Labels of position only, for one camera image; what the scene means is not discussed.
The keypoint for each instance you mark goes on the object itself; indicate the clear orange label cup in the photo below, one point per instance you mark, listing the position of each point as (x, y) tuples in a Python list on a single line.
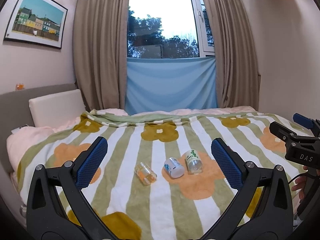
[(145, 174)]

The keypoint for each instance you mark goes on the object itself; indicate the grey headboard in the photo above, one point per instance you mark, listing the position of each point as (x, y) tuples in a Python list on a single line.
[(15, 112)]

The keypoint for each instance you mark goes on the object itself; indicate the right hand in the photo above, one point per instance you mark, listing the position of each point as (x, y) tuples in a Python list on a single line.
[(300, 184)]

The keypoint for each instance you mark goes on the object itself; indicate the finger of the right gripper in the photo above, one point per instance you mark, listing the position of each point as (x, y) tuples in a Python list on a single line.
[(308, 123), (282, 133)]

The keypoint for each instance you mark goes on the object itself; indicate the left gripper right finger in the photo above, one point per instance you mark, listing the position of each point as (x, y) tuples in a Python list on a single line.
[(262, 207)]

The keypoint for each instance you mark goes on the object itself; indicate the blue white label cup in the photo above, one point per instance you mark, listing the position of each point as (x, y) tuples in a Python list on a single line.
[(173, 168)]

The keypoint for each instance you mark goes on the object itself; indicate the blue window cloth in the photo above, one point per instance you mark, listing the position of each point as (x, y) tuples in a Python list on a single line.
[(170, 84)]

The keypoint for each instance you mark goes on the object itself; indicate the green label clear cup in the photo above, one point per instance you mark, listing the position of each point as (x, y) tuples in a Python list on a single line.
[(193, 162)]

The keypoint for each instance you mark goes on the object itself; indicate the beige curtain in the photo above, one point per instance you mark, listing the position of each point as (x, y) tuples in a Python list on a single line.
[(237, 74), (100, 52)]

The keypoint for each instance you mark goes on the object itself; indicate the window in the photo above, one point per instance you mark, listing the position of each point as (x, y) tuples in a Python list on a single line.
[(168, 29)]

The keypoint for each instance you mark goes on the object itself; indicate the framed houses picture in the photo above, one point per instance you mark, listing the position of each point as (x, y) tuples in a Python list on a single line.
[(39, 22)]

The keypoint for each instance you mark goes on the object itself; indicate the small orange object on headboard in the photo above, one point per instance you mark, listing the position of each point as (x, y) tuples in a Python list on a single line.
[(20, 86)]

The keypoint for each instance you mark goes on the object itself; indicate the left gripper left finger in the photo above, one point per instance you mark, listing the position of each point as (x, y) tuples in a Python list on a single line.
[(56, 206)]

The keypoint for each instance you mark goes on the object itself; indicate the cream pillow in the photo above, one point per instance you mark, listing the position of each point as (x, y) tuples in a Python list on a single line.
[(55, 110)]

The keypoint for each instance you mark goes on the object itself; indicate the left beige curtain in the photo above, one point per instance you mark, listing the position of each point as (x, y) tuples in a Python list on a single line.
[(100, 52)]

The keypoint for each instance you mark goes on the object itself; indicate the right beige curtain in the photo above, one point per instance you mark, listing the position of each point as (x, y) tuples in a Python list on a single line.
[(237, 74)]

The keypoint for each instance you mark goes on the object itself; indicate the floral striped blanket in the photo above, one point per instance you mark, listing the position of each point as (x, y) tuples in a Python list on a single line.
[(182, 208)]

